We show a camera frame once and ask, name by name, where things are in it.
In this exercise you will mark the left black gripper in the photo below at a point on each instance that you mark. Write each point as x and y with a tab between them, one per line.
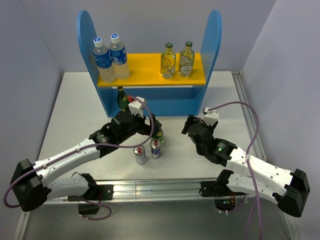
145	129

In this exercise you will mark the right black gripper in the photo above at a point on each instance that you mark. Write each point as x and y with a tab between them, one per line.
191	118

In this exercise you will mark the green perrier bottle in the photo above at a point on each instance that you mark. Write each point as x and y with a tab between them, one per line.
158	135
122	99

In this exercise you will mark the blue Red Bull can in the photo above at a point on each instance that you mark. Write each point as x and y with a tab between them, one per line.
156	146

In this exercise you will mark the silver Red Bull can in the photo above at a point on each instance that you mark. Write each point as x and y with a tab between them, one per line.
140	154

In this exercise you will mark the green Perrier bottle front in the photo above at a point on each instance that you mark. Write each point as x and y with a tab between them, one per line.
122	99

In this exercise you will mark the clear Chang soda bottle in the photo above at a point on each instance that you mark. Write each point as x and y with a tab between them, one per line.
186	60
168	61

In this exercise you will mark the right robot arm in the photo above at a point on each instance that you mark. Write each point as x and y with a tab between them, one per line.
244	173

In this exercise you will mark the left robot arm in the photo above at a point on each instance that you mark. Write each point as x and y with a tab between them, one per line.
35	183

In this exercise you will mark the blue and yellow wooden shelf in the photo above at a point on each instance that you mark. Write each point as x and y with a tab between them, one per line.
178	96

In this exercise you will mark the right plastic water bottle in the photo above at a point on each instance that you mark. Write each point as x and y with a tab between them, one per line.
119	56

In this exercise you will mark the plastic water bottle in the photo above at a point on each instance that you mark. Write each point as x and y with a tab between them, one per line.
119	56
103	60

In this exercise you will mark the left plastic water bottle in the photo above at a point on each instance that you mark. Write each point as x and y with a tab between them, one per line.
103	60

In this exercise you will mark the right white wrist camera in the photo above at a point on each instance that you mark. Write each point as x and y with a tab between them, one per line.
210	116

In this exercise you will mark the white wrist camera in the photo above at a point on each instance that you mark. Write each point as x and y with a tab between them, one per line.
137	105
210	116

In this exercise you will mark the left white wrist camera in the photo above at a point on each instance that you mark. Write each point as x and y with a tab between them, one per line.
137	105

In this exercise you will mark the aluminium right side rail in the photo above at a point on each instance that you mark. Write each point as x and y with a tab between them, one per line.
257	148

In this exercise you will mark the aluminium front rail frame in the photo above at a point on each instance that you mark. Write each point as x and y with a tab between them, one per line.
171	209

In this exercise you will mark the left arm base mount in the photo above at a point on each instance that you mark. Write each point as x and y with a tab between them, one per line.
100	193

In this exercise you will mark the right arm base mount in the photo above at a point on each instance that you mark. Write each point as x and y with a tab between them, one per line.
225	200

